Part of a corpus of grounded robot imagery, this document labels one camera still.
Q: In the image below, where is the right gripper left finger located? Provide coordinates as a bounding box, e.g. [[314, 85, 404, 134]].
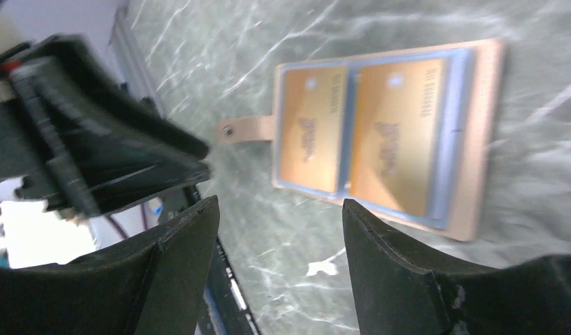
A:
[[0, 196, 220, 334]]

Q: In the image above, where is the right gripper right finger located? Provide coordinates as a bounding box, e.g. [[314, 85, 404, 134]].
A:
[[342, 199, 571, 334]]

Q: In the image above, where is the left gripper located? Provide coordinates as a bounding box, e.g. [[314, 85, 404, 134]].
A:
[[0, 35, 211, 217]]

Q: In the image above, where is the beige card holder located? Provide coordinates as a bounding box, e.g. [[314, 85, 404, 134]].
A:
[[216, 38, 505, 241]]

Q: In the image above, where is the gold card in sleeve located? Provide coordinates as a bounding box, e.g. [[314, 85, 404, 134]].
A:
[[348, 58, 447, 216], [277, 66, 348, 193]]

